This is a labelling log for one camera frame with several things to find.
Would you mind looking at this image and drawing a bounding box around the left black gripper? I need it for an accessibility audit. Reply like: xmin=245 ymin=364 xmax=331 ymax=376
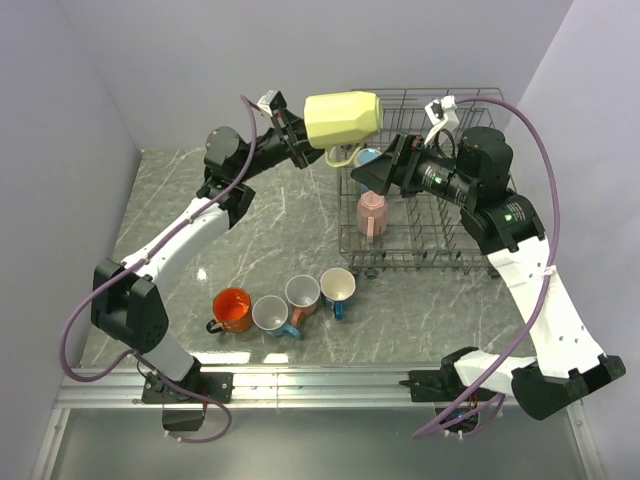
xmin=236 ymin=108 xmax=345 ymax=183

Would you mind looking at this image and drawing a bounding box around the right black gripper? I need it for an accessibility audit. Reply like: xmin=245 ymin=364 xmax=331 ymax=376
xmin=350 ymin=131 xmax=477 ymax=207

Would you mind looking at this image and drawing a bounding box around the blue mug orange interior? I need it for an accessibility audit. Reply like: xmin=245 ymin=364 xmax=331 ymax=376
xmin=353 ymin=147 xmax=382 ymax=194

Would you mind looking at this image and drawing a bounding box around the pink faceted mug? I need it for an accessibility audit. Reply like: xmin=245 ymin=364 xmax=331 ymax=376
xmin=357 ymin=191 xmax=389 ymax=244

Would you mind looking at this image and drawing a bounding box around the yellow faceted mug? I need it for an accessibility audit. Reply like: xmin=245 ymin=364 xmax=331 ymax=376
xmin=304 ymin=91 xmax=383 ymax=168

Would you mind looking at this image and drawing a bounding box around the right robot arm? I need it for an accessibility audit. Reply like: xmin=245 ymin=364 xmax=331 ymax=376
xmin=351 ymin=127 xmax=626 ymax=420

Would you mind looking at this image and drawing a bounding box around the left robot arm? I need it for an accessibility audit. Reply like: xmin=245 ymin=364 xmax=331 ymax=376
xmin=91 ymin=104 xmax=324 ymax=402

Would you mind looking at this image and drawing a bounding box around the dark blue mug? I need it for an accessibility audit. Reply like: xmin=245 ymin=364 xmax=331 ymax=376
xmin=320 ymin=267 xmax=356 ymax=321

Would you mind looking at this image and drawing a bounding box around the salmon floral mug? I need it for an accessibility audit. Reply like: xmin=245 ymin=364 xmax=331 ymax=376
xmin=285 ymin=275 xmax=321 ymax=327

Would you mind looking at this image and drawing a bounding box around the light blue floral mug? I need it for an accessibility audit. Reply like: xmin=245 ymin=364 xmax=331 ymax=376
xmin=252 ymin=295 xmax=301 ymax=339

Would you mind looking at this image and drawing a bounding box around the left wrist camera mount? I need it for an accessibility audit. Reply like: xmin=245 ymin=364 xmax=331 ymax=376
xmin=257 ymin=90 xmax=287 ymax=117

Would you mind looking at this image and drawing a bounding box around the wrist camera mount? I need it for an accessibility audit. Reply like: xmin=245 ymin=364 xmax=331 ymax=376
xmin=424 ymin=95 xmax=459 ymax=145
xmin=257 ymin=90 xmax=287 ymax=117

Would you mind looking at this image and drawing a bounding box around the wire dish rack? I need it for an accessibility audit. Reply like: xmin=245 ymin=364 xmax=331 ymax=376
xmin=336 ymin=87 xmax=504 ymax=279

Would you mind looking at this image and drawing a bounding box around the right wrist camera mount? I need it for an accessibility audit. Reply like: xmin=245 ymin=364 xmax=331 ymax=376
xmin=424 ymin=95 xmax=459 ymax=145

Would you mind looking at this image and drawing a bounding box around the orange mug black handle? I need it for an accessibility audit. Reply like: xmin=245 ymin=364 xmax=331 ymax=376
xmin=206 ymin=288 xmax=253 ymax=334

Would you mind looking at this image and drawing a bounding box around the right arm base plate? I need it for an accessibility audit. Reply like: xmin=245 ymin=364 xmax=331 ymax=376
xmin=399 ymin=369 xmax=466 ymax=403

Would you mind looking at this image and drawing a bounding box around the aluminium mounting rail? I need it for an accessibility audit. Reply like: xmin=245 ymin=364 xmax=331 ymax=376
xmin=53 ymin=363 xmax=581 ymax=410

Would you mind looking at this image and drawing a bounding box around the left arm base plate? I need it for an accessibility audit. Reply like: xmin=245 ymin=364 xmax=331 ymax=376
xmin=141 ymin=372 xmax=233 ymax=404

